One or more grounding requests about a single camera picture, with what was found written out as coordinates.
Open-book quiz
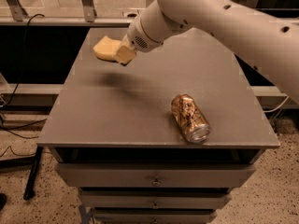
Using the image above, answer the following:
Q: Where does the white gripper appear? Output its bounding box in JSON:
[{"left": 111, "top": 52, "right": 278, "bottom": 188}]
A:
[{"left": 113, "top": 1, "right": 190, "bottom": 65}]

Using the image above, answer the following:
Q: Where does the yellow sponge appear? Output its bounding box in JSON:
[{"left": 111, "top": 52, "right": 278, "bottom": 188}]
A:
[{"left": 93, "top": 35, "right": 121, "bottom": 62}]

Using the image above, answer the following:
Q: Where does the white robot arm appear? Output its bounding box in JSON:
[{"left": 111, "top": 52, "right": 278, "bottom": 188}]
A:
[{"left": 112, "top": 0, "right": 299, "bottom": 103}]

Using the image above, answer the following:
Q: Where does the grey drawer cabinet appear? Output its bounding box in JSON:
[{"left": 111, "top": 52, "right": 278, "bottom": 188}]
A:
[{"left": 36, "top": 27, "right": 280, "bottom": 224}]

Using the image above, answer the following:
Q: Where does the gold soda can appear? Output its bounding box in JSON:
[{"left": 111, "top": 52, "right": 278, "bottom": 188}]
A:
[{"left": 171, "top": 94, "right": 211, "bottom": 143}]

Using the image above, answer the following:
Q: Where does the top grey drawer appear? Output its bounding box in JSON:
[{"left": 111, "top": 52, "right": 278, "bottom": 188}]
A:
[{"left": 56, "top": 163, "right": 255, "bottom": 188}]

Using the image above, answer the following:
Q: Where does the grey drawer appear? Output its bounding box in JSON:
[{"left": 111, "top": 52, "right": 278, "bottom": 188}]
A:
[
  {"left": 93, "top": 209, "right": 217, "bottom": 224},
  {"left": 78, "top": 189, "right": 232, "bottom": 210},
  {"left": 56, "top": 163, "right": 255, "bottom": 188}
]

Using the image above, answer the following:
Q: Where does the middle grey drawer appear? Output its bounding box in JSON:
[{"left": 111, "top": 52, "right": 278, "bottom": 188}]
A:
[{"left": 78, "top": 189, "right": 232, "bottom": 210}]

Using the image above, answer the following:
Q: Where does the bottom grey drawer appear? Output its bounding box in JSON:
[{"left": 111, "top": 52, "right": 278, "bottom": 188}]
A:
[{"left": 93, "top": 209, "right": 217, "bottom": 224}]

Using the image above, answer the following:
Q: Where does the black table leg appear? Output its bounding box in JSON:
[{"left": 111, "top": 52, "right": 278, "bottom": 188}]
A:
[{"left": 23, "top": 147, "right": 43, "bottom": 201}]

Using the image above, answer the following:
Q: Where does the metal railing frame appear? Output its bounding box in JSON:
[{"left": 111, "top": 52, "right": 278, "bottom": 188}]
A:
[{"left": 0, "top": 0, "right": 299, "bottom": 28}]

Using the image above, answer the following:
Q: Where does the black cable on left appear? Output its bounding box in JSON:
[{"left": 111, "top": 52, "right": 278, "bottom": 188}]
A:
[{"left": 0, "top": 13, "right": 48, "bottom": 158}]

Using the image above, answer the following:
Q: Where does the white cable on right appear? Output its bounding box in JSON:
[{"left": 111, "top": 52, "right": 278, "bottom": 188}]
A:
[{"left": 263, "top": 95, "right": 291, "bottom": 114}]

